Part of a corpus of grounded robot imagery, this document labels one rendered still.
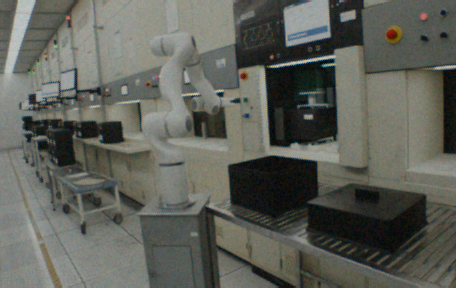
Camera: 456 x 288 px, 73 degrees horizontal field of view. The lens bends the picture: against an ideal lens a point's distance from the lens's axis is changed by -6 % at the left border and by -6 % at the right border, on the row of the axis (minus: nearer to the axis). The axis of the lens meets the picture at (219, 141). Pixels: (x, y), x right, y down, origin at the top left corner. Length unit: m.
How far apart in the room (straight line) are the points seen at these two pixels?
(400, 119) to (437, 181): 0.28
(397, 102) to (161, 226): 1.11
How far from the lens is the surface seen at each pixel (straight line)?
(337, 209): 1.07
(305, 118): 2.03
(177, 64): 1.53
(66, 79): 4.70
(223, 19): 2.29
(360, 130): 1.53
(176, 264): 1.52
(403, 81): 1.48
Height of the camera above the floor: 1.22
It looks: 7 degrees down
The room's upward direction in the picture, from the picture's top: 5 degrees counter-clockwise
